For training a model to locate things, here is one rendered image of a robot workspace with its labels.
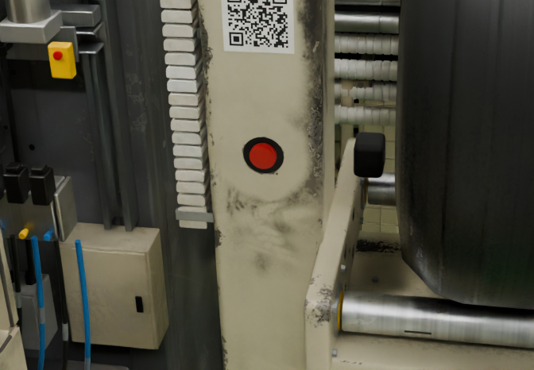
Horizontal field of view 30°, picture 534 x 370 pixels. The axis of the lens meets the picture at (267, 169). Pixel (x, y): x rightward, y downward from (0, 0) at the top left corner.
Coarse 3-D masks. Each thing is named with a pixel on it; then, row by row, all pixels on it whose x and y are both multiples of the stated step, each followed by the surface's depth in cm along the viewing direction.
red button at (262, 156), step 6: (258, 144) 109; (264, 144) 109; (252, 150) 110; (258, 150) 109; (264, 150) 109; (270, 150) 109; (252, 156) 110; (258, 156) 110; (264, 156) 109; (270, 156) 109; (276, 156) 110; (252, 162) 110; (258, 162) 110; (264, 162) 110; (270, 162) 110; (264, 168) 110
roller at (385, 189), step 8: (384, 176) 133; (392, 176) 133; (368, 184) 137; (376, 184) 133; (384, 184) 133; (392, 184) 133; (368, 192) 133; (376, 192) 133; (384, 192) 133; (392, 192) 132; (368, 200) 134; (376, 200) 133; (384, 200) 133; (392, 200) 133
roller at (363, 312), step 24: (360, 312) 109; (384, 312) 108; (408, 312) 108; (432, 312) 107; (456, 312) 107; (480, 312) 107; (504, 312) 106; (528, 312) 106; (408, 336) 109; (432, 336) 108; (456, 336) 107; (480, 336) 107; (504, 336) 106; (528, 336) 105
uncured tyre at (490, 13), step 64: (448, 0) 81; (512, 0) 79; (448, 64) 81; (512, 64) 79; (448, 128) 83; (512, 128) 81; (448, 192) 86; (512, 192) 84; (448, 256) 91; (512, 256) 89
